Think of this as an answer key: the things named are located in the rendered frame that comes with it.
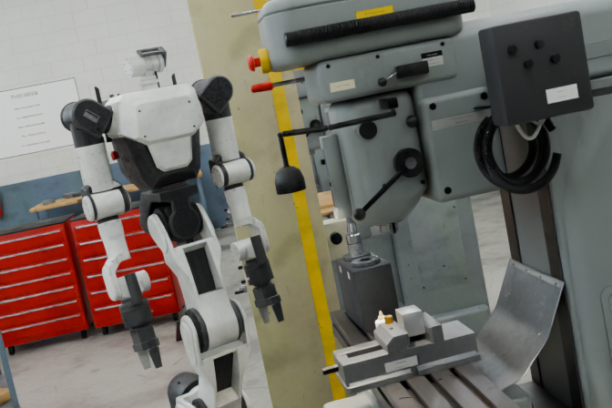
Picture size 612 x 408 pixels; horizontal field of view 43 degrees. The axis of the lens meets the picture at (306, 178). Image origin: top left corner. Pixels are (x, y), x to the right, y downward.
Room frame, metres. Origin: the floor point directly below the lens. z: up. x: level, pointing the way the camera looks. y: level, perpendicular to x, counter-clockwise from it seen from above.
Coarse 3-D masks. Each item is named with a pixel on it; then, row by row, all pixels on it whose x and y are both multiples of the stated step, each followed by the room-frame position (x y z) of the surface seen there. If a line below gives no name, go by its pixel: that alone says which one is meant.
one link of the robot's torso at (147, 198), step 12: (144, 192) 2.50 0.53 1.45; (156, 192) 2.41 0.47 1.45; (168, 192) 2.38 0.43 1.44; (180, 192) 2.40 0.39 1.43; (192, 192) 2.42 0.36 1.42; (144, 204) 2.50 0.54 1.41; (156, 204) 2.54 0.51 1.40; (180, 204) 2.40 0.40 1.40; (144, 216) 2.53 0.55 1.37; (180, 216) 2.39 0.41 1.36; (192, 216) 2.41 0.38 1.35; (144, 228) 2.58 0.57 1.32; (180, 228) 2.39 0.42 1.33; (192, 228) 2.41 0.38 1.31
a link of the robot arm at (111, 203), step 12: (108, 192) 2.32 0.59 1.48; (120, 192) 2.32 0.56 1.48; (96, 204) 2.27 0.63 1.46; (108, 204) 2.29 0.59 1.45; (120, 204) 2.31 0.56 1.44; (108, 216) 2.31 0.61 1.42; (108, 228) 2.31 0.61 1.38; (120, 228) 2.33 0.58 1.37; (108, 240) 2.30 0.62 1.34; (120, 240) 2.31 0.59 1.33; (108, 252) 2.30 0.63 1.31; (120, 252) 2.30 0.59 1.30
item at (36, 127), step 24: (0, 96) 10.46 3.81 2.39; (24, 96) 10.51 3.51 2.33; (48, 96) 10.55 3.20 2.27; (72, 96) 10.59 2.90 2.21; (0, 120) 10.45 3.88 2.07; (24, 120) 10.49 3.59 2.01; (48, 120) 10.54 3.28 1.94; (0, 144) 10.44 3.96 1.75; (24, 144) 10.49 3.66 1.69; (48, 144) 10.53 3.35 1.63; (72, 144) 10.57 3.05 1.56
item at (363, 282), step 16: (352, 256) 2.37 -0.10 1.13; (368, 256) 2.33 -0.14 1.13; (352, 272) 2.22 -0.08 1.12; (368, 272) 2.23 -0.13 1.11; (384, 272) 2.24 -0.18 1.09; (352, 288) 2.26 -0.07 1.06; (368, 288) 2.23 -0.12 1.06; (384, 288) 2.24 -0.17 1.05; (352, 304) 2.30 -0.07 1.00; (368, 304) 2.23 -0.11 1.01; (384, 304) 2.24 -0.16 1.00; (352, 320) 2.35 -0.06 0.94; (368, 320) 2.22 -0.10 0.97
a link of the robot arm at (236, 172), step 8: (232, 160) 2.55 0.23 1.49; (240, 160) 2.54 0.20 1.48; (224, 168) 2.49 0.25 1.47; (232, 168) 2.51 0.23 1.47; (240, 168) 2.52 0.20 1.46; (248, 168) 2.53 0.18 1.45; (232, 176) 2.50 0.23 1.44; (240, 176) 2.52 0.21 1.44; (248, 176) 2.54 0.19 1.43; (232, 184) 2.52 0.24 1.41; (240, 184) 2.55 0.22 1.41; (224, 192) 2.55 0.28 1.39; (232, 192) 2.53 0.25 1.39; (240, 192) 2.53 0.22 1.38; (232, 200) 2.53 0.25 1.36; (240, 200) 2.53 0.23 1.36; (232, 208) 2.53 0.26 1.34; (240, 208) 2.53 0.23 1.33; (248, 208) 2.54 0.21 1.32; (232, 216) 2.54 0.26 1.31; (240, 216) 2.52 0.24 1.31; (248, 216) 2.53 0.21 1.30
